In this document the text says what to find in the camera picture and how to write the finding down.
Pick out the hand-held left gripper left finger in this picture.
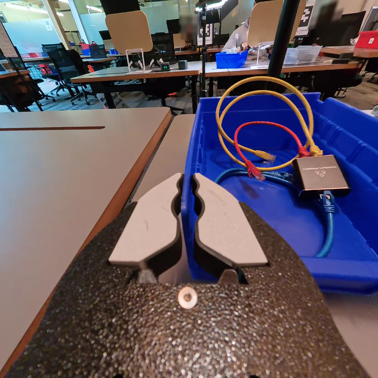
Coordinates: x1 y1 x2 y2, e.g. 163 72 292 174
108 172 184 277

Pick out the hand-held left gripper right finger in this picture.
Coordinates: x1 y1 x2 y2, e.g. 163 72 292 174
192 172 269 280

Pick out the red ethernet cable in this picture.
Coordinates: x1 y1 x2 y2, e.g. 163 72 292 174
234 122 310 181

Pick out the blue ethernet cable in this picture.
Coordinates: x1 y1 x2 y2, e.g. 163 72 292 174
215 168 337 258

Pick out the black network splitter box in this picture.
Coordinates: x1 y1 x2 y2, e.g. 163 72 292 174
292 154 352 198

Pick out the yellow ethernet cable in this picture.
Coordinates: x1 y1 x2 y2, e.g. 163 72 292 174
216 76 324 172

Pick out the grey desk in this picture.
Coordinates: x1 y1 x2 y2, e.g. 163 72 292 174
0 107 172 370
130 114 378 378

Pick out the far work table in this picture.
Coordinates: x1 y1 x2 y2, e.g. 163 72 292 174
71 60 203 110
320 44 378 59
204 56 365 78

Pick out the clear acrylic stand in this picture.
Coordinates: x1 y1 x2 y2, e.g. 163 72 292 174
125 48 145 73

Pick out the small blue plastic bin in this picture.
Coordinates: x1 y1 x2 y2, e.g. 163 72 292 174
216 50 248 69

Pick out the thin black tripod stand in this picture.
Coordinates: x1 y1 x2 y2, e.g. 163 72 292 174
200 0 208 98

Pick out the black office chair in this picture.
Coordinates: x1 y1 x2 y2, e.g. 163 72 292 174
41 43 98 106

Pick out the clear plastic container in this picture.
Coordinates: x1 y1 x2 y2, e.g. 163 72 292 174
285 45 323 64

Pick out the tan divider board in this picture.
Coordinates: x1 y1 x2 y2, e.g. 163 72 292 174
105 10 153 54
246 0 306 48

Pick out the black pole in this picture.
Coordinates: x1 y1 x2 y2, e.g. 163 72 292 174
267 0 301 78

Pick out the black white tag board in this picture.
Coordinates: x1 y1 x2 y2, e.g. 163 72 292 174
295 0 315 36

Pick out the red plastic bin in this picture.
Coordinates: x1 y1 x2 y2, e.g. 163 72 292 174
354 30 378 49

